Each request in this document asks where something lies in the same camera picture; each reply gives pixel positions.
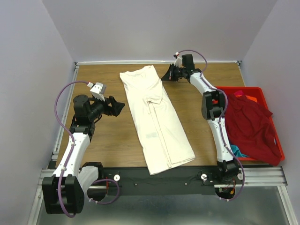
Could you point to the teal t shirt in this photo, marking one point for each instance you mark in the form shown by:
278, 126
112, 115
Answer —
236, 151

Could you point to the aluminium table frame rail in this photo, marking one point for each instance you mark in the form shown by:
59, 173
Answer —
38, 202

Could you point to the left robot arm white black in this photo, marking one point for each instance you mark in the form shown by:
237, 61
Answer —
64, 191

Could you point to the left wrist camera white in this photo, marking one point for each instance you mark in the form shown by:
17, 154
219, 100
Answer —
97, 90

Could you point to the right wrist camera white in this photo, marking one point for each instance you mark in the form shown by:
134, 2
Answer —
178, 59

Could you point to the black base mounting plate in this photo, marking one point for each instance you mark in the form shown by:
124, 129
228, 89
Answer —
183, 180

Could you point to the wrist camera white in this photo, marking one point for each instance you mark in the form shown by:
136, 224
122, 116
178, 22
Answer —
178, 59
97, 90

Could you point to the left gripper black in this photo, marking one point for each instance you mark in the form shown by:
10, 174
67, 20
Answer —
116, 107

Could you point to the dark red t shirt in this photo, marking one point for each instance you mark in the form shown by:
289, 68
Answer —
248, 127

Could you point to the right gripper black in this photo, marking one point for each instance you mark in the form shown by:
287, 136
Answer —
168, 76

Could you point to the orange t shirt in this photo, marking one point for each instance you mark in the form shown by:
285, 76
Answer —
241, 93

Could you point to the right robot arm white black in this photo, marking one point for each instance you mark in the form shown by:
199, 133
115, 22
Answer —
214, 106

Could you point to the white t shirt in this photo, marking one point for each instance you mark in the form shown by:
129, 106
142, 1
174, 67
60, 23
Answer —
160, 132

